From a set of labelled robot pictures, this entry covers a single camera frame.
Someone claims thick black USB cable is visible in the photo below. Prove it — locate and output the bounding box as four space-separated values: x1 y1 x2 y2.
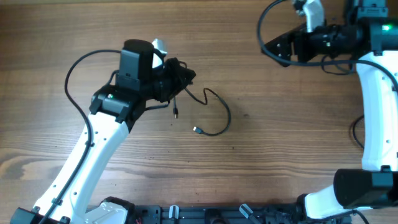
352 114 365 149

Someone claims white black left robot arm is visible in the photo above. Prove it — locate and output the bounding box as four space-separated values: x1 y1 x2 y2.
10 39 196 223

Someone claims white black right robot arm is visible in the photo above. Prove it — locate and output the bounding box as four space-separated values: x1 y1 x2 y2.
260 1 397 222

